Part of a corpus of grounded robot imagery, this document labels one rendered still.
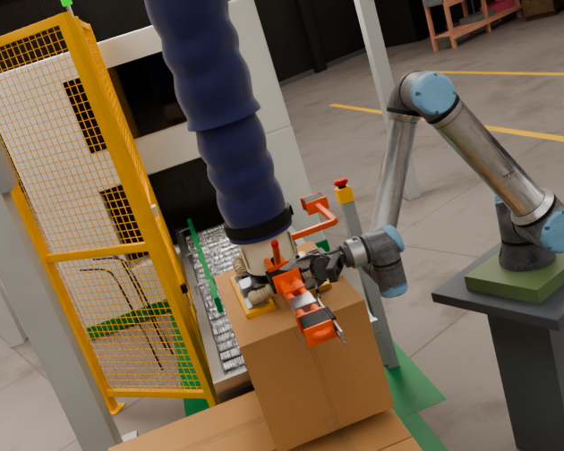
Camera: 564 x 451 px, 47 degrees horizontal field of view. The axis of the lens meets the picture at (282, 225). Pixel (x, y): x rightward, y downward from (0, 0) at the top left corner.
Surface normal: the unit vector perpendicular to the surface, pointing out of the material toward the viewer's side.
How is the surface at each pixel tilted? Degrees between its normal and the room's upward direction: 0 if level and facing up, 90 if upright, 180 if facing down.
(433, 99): 83
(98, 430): 90
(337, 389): 91
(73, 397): 90
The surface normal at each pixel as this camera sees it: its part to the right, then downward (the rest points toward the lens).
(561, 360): 0.59, 0.09
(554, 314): -0.29, -0.91
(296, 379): 0.22, 0.28
